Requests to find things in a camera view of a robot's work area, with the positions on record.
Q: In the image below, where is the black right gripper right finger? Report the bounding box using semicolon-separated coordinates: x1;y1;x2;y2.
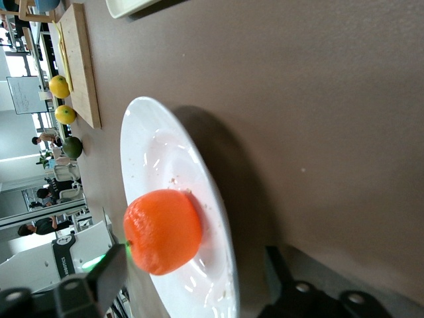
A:
258;245;342;318

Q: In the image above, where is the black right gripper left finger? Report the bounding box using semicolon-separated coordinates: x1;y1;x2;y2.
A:
52;244;129;318

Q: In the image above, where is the orange fruit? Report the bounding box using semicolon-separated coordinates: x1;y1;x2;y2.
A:
123;188;203;276

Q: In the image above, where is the white round plate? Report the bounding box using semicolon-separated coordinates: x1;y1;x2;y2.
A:
119;96;241;318

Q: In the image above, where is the white office chair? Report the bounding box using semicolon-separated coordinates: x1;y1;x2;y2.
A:
59;184;85;201
52;164;82;182

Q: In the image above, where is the green potted plant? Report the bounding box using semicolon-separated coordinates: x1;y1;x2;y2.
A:
35;150;54;170

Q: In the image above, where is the dark green lime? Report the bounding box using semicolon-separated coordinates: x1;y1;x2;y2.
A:
62;136;83;160

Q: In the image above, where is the background person beige top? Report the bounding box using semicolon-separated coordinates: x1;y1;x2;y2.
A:
31;129;64;148

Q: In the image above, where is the yellow lemon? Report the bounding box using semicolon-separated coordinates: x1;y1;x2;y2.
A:
48;75;71;99
54;105;77;125

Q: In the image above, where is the white whiteboard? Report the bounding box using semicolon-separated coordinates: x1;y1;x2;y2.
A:
6;76;49;115

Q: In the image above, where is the yellow plastic knife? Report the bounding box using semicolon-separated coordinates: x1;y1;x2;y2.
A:
59;31;74;93

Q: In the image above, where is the wooden cutting board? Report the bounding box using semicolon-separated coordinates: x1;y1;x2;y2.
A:
58;3;102;129

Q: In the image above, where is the yellow plastic fork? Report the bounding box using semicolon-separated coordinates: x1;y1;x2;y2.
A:
52;20;69;90

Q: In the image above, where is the cream tray with bear print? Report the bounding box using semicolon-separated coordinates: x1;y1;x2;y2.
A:
105;0;189;20

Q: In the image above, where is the wooden mug rack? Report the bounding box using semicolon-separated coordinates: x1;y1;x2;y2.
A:
0;0;57;50

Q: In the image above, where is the blue bowl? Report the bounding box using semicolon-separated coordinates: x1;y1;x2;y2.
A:
32;0;62;13

